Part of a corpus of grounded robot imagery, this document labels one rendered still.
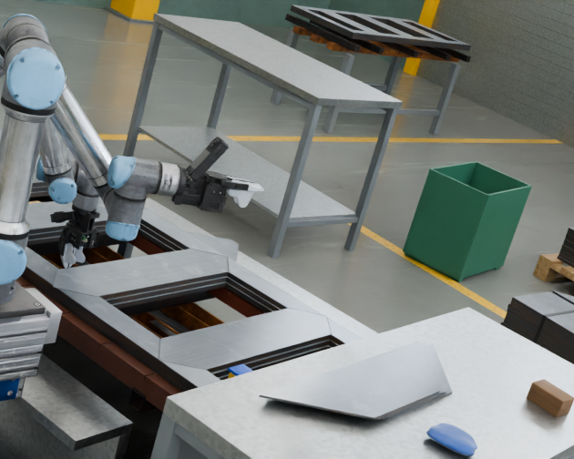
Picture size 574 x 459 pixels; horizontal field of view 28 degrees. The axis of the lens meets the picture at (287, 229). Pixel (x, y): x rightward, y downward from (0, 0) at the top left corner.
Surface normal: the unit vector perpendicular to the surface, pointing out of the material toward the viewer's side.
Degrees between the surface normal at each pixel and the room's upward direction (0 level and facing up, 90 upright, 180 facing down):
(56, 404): 0
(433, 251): 90
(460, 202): 90
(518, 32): 90
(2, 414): 90
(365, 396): 0
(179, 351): 0
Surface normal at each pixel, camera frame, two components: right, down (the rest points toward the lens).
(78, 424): 0.26, -0.91
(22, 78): 0.32, 0.28
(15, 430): -0.63, 0.10
